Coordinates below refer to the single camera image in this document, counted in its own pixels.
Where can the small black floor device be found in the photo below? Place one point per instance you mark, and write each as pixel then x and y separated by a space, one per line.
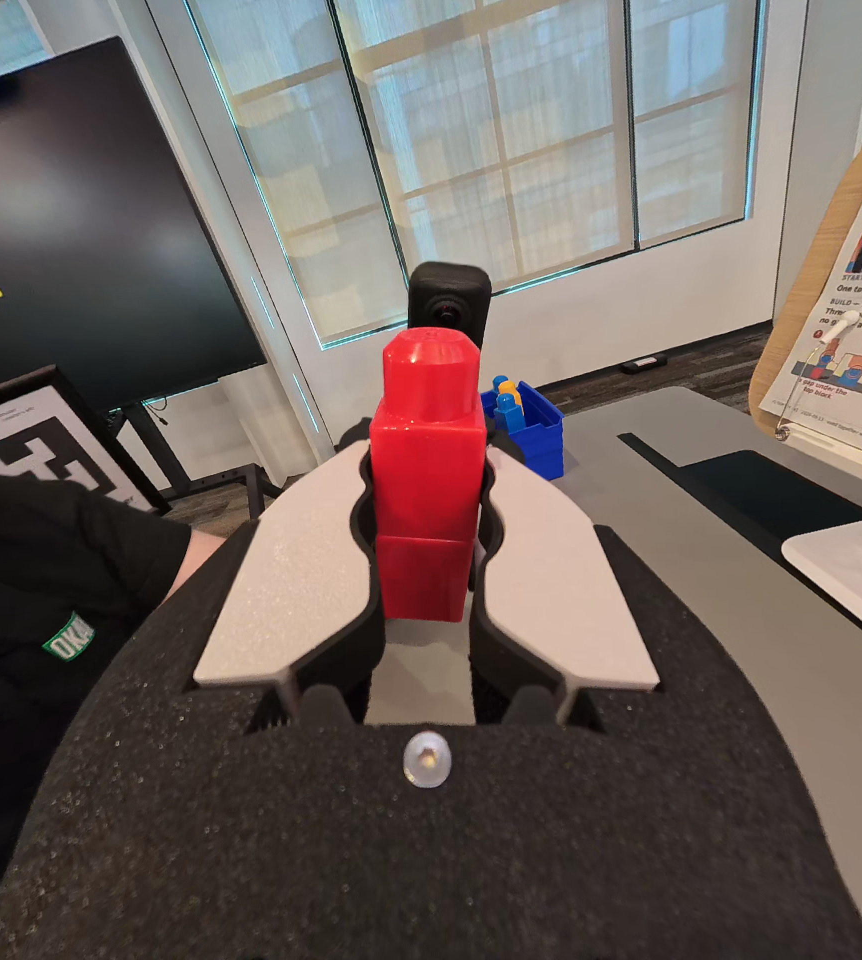
pixel 644 365

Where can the red mega block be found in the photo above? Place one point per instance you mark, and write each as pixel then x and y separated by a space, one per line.
pixel 423 465
pixel 423 577

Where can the black monitor on stand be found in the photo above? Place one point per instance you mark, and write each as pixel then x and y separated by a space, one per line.
pixel 63 225

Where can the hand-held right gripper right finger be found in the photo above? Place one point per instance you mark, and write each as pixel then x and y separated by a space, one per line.
pixel 566 592

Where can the blue plastic bin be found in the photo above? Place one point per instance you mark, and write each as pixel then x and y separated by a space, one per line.
pixel 539 442

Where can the wooden document stand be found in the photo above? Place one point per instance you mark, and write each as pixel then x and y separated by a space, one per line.
pixel 798 300

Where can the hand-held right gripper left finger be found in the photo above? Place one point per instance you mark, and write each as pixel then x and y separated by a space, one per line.
pixel 288 592

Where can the person's black shirt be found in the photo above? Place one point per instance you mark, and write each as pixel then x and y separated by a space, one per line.
pixel 26 570

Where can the framed tag sign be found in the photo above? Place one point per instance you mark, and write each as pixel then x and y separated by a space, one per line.
pixel 48 442

